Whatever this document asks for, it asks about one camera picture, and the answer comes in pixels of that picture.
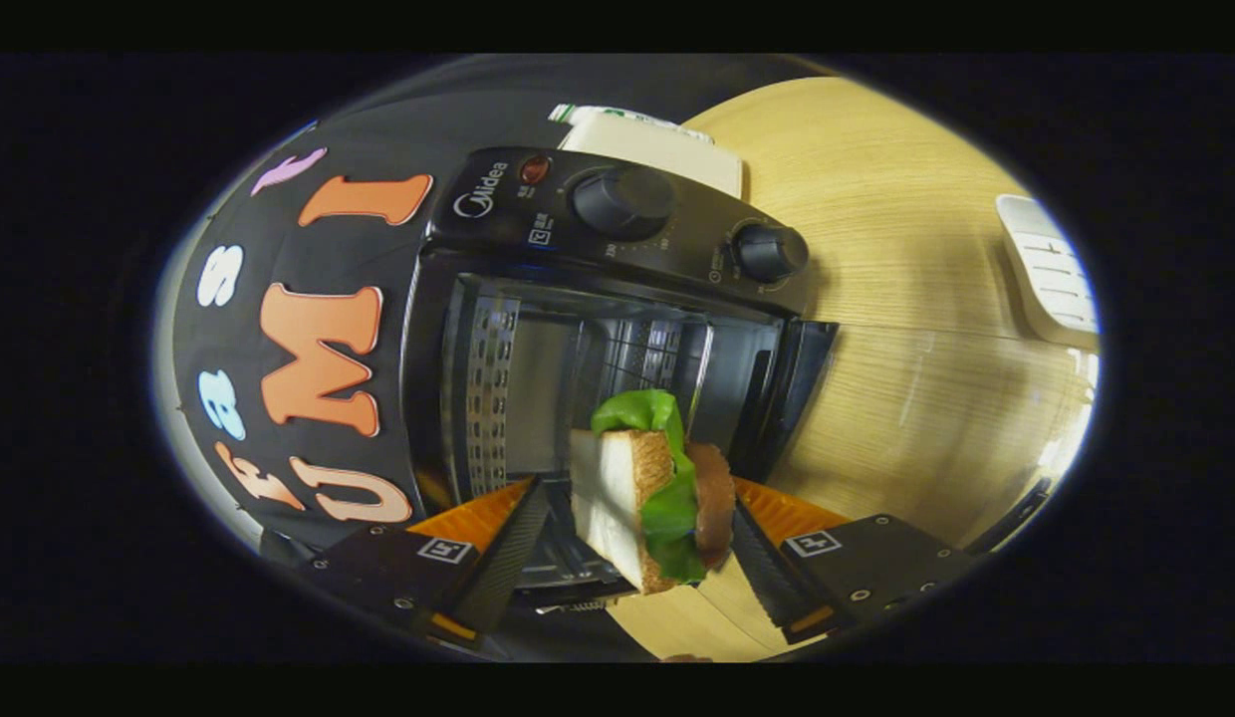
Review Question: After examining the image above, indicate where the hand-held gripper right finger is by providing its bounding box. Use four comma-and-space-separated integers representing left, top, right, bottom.
727, 476, 977, 643

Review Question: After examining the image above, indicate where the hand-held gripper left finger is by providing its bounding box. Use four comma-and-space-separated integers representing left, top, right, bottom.
309, 475, 551, 648

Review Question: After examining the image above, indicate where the lettuce sandwich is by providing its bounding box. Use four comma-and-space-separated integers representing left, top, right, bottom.
570, 389, 738, 596

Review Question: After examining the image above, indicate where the black toaster oven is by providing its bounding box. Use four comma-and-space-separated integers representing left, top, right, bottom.
398, 147, 1099, 613

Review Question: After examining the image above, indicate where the white pop-up toaster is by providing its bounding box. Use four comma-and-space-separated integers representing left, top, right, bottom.
560, 108, 746, 200

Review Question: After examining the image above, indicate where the white ridged dish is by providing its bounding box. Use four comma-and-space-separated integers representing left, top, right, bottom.
996, 194, 1102, 350

